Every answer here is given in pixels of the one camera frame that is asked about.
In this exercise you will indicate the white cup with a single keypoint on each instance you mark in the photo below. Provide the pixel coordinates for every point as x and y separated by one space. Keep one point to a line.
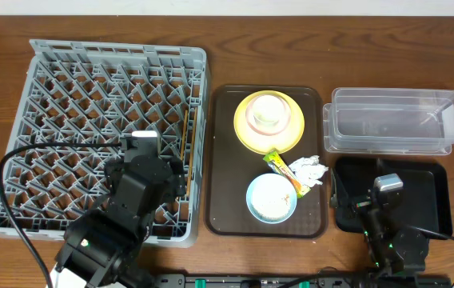
268 110

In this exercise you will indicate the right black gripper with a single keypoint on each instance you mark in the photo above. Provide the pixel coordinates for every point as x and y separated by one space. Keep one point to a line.
340 199

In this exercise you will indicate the yellow plate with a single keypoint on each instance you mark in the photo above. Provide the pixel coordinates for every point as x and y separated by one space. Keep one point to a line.
262 144

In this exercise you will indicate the green snack wrapper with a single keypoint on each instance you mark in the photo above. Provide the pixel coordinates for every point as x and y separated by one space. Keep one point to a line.
277 164

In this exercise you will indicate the black tray bin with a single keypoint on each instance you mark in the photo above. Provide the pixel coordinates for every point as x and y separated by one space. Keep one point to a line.
425 197

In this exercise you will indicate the light blue bowl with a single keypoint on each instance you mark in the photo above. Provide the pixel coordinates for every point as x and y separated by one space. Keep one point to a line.
253 188

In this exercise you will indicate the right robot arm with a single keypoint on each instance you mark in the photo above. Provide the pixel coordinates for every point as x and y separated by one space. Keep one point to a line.
396 249

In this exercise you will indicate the grey plastic dish rack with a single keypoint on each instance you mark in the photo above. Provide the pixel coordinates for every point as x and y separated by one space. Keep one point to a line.
78 100

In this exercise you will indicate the clear plastic bin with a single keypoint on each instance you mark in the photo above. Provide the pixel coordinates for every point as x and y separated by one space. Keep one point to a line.
389 121

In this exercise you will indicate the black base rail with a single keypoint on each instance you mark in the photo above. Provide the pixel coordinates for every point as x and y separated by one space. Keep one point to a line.
325 279

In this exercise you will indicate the crumpled white tissue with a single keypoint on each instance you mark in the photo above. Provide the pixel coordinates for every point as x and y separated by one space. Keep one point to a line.
309 171

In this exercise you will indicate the brown serving tray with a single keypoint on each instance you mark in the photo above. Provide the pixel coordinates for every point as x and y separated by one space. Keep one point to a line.
232 167

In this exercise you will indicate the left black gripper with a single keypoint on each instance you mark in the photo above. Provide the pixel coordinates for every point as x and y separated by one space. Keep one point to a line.
173 182

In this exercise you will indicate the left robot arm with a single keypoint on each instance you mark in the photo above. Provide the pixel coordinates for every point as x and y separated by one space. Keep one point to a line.
101 247

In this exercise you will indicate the wooden chopstick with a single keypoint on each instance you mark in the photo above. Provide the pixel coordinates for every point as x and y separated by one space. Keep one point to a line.
190 172
183 135

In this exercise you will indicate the rice and food scraps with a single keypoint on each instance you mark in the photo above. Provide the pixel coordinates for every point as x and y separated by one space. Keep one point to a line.
272 199

